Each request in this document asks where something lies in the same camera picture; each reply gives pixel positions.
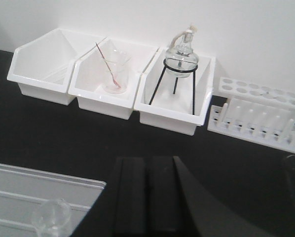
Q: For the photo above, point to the empty white storage bin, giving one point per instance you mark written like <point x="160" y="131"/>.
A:
<point x="43" y="68"/>

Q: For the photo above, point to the silver metal tray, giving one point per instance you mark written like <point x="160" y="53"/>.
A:
<point x="22" y="190"/>

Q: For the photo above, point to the white test tube rack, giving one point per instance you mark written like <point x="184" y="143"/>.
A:
<point x="255" y="113"/>

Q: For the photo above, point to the glass alcohol lamp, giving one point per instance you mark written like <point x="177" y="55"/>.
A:
<point x="180" y="56"/>

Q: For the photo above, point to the white bin with beaker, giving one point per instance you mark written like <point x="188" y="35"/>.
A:
<point x="88" y="77"/>

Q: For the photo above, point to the clear glass beaker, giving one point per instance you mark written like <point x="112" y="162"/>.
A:
<point x="53" y="219"/>

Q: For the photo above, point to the clear beaker in bin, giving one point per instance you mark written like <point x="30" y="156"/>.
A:
<point x="119" y="64"/>

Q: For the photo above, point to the red glass stirring rod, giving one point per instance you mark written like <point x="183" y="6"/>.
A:
<point x="110" y="71"/>

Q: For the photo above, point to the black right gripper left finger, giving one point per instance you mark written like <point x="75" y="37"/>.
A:
<point x="148" y="203"/>

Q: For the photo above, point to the white bin with lamp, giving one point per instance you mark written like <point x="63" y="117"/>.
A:
<point x="171" y="108"/>

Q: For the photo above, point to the black wire tripod stand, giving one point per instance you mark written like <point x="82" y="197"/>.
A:
<point x="193" y="71"/>

